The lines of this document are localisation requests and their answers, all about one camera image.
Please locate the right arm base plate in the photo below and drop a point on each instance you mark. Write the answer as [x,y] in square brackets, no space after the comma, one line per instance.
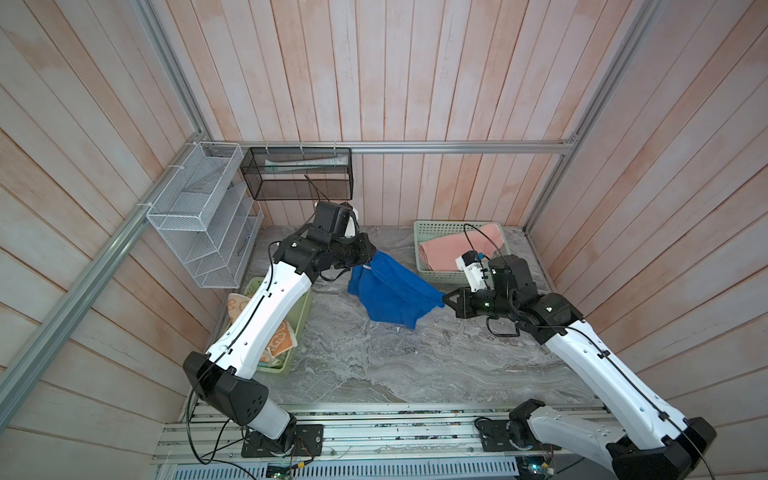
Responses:
[496,437]

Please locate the pink towel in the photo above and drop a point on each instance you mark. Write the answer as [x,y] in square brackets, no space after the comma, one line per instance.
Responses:
[439,244]

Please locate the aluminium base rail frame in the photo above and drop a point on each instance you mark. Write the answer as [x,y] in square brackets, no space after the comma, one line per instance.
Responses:
[364,441]

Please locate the black mesh wall basket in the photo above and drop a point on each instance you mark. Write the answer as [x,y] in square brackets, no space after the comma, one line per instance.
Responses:
[291,174]

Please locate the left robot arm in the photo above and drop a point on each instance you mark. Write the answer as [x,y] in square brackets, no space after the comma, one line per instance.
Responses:
[223,375]

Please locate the orange patterned cream towel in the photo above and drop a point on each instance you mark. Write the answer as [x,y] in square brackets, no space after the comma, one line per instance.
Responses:
[254,321]

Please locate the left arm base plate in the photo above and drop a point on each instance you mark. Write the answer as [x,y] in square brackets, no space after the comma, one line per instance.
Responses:
[298,440]

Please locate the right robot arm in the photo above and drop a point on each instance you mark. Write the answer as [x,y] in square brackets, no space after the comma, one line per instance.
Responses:
[653,440]

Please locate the blue towel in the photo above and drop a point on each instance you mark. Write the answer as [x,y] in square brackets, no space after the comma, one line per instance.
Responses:
[391,293]

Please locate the mint green plastic basket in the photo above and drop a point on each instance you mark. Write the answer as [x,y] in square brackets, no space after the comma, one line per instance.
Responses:
[450,278]

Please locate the right aluminium corner rail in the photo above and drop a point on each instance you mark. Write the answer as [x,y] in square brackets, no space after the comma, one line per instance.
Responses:
[641,25]

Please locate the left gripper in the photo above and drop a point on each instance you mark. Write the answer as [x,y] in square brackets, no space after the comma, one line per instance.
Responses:
[364,255]

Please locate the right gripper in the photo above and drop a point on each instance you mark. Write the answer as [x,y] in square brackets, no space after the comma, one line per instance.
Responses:
[461,303]

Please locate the horizontal aluminium wall rail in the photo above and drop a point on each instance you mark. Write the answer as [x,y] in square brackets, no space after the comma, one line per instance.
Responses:
[559,147]

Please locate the white wire mesh shelf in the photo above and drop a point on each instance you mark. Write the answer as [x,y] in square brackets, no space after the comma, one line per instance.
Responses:
[205,215]

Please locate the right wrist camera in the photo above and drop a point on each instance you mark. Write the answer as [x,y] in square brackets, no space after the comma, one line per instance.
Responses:
[474,265]

